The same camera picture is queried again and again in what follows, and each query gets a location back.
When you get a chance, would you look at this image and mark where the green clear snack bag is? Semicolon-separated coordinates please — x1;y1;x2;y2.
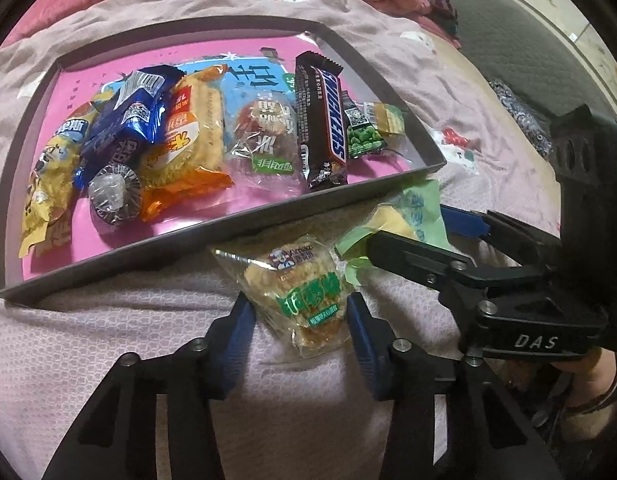
334;179;451;287

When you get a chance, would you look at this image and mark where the oat bar clear packet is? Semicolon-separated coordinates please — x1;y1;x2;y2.
211;235;351;361

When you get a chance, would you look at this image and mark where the green peas packet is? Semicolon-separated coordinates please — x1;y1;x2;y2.
342;90;406;159

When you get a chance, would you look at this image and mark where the snickers bar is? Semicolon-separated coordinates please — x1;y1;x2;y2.
294;51;348;192

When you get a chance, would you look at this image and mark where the rice cracker clear packet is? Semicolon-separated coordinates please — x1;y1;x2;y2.
227;90;302;196

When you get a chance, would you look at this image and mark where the silver foil cupcake candy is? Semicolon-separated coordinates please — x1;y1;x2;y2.
87;164;141;226

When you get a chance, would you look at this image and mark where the yellow cow candy wrapper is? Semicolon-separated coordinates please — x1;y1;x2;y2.
19;102;99;258

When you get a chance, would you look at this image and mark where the orange cracker packet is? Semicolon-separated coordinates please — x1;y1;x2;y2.
139;63;232;222

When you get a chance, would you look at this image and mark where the blue snack packet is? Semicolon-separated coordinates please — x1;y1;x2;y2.
73;65;185;190

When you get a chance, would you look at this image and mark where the person's right hand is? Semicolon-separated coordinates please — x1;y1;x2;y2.
552;348;617;442

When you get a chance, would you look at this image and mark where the grey padded headboard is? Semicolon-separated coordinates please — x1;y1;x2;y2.
450;0;617;118

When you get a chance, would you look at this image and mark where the dark grey tray box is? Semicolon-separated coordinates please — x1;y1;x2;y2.
0;15;446;307

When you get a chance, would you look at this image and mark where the pink children's book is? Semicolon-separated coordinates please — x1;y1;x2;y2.
18;34;415;281

